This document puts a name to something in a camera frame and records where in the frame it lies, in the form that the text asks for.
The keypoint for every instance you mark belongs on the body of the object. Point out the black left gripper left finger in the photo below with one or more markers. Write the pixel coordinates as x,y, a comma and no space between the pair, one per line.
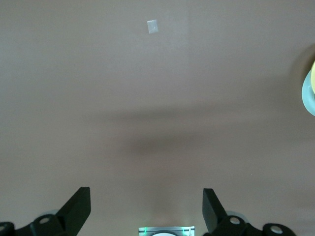
76,209

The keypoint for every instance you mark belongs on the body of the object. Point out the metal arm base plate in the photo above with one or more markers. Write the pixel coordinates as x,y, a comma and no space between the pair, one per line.
147,229

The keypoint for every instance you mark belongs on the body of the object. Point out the pale green round plate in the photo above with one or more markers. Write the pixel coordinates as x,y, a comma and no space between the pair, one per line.
308,98

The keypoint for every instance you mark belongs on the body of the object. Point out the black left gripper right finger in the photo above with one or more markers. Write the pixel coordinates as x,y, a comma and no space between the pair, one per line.
211,211

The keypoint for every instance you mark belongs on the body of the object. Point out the small tape patch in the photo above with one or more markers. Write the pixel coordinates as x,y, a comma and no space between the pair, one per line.
152,26

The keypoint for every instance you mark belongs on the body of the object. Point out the yellow round plate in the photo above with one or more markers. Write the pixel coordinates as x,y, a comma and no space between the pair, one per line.
313,76

